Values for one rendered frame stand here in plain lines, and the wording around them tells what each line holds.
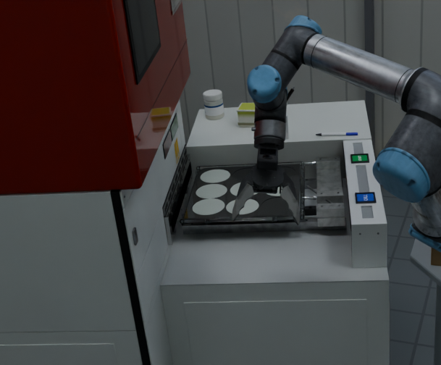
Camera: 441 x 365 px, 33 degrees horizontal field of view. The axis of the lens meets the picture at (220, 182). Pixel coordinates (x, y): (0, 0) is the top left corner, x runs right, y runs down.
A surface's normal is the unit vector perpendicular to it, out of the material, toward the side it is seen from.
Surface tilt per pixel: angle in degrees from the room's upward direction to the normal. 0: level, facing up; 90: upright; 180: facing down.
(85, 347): 90
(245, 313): 90
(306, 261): 0
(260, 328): 90
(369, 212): 0
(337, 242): 0
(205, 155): 90
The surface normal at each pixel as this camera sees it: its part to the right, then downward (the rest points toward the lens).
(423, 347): -0.10, -0.89
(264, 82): -0.18, -0.22
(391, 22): -0.37, 0.45
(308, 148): -0.11, 0.46
